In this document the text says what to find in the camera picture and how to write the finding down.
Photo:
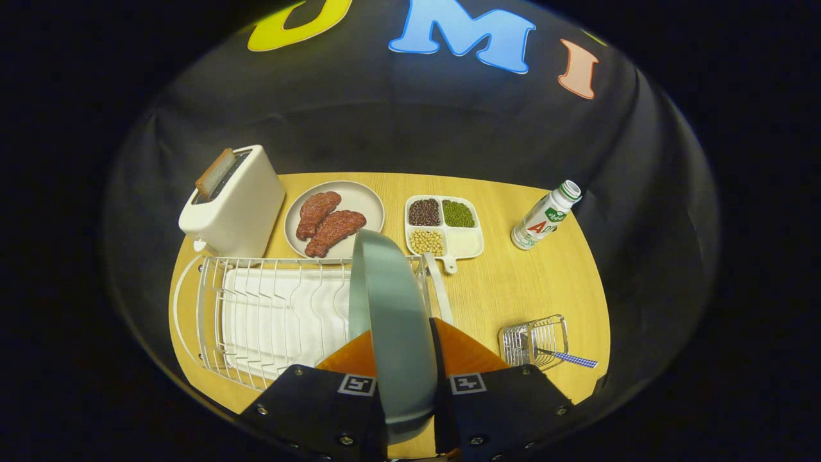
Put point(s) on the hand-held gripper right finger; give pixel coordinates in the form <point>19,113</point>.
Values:
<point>500,410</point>

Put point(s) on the white divided tray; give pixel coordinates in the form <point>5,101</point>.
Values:
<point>465,242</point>

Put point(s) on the white-tipped spoon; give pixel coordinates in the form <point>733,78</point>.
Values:
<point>574,359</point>

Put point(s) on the white toaster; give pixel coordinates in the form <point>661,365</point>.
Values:
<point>237,212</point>

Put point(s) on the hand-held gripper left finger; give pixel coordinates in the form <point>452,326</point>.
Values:
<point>308,410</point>

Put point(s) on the pale green plate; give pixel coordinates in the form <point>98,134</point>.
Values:
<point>397,321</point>

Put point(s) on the white drip tray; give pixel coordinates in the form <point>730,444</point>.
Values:
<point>269,321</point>

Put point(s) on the brown meat steak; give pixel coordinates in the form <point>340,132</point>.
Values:
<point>317,212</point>
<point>333,231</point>

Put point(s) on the beige round plate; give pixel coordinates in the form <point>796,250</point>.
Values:
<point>359,199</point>

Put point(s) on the pile of dark red beans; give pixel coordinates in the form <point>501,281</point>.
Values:
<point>424,212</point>

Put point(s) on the toast bread slice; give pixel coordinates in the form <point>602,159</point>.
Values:
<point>215,173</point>

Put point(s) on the black backdrop cloth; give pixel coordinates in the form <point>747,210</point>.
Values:
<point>385,115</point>

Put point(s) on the pile of green mung beans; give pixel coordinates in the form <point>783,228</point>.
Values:
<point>458,213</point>

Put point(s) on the pile of yellow soybeans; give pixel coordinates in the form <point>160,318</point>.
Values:
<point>426,242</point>

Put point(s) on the white milk bottle green label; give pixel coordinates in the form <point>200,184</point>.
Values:
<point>542,221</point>

